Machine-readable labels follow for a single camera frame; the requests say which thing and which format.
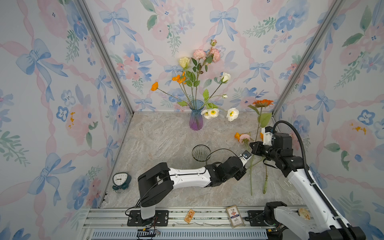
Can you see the pink rose stem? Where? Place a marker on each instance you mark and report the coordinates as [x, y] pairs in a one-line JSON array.
[[201, 60]]

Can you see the white metal bucket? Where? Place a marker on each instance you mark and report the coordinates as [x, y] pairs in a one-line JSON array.
[[285, 184]]

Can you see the round floral coaster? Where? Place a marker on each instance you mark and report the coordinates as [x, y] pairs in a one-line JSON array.
[[304, 213]]

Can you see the orange gerbera stem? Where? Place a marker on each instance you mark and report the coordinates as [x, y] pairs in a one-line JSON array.
[[263, 118]]

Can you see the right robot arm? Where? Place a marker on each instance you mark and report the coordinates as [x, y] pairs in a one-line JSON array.
[[325, 222]]

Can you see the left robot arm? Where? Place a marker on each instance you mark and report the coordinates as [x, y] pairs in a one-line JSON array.
[[156, 183]]

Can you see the orange poppy green leaves stem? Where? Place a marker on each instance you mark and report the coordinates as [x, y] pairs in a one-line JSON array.
[[265, 180]]

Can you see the blue purple glass vase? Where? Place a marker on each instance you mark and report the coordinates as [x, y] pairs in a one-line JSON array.
[[196, 119]]

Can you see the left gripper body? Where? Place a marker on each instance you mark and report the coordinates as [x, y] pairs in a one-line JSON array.
[[240, 174]]

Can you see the playing card box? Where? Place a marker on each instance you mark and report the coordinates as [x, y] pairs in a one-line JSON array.
[[234, 216]]

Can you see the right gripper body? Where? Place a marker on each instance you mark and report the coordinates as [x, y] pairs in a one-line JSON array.
[[267, 151]]

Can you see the small orange tag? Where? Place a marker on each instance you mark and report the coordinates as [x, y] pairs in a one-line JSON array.
[[189, 216]]

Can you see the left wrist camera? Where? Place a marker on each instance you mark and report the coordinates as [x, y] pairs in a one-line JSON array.
[[245, 157]]

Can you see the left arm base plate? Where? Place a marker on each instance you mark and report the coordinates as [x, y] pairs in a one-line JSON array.
[[160, 219]]

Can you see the aluminium rail frame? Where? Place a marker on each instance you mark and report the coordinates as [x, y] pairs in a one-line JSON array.
[[207, 224]]

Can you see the small white flower spray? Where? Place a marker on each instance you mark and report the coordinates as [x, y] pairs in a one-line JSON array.
[[211, 110]]

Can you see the clear glass vase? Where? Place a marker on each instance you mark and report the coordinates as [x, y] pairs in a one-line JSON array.
[[201, 153]]

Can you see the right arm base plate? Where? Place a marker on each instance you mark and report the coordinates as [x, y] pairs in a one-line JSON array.
[[256, 218]]

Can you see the small green alarm clock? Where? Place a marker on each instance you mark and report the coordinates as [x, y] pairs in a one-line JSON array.
[[121, 181]]

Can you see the pink carnation stem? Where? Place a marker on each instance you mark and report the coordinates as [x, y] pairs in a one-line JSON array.
[[245, 140]]

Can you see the yellow rose stem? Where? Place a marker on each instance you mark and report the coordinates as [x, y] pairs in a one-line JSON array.
[[187, 79]]

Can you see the white rose bud stem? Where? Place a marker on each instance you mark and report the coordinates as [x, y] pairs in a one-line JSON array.
[[224, 79]]

